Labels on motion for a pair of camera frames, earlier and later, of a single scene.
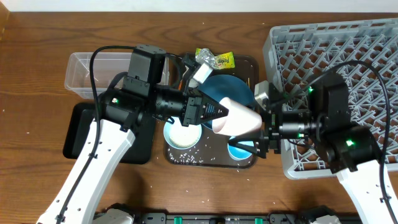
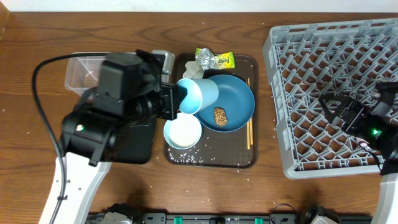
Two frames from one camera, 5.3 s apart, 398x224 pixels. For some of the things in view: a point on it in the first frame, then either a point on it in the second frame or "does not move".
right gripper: x=272 y=130 to x=360 y=109
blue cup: x=239 y=154 to x=200 y=94
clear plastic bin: x=106 y=66 does not move
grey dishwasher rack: x=365 y=53 does not move
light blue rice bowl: x=181 y=137 does not move
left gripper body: x=192 y=101 to x=167 y=100
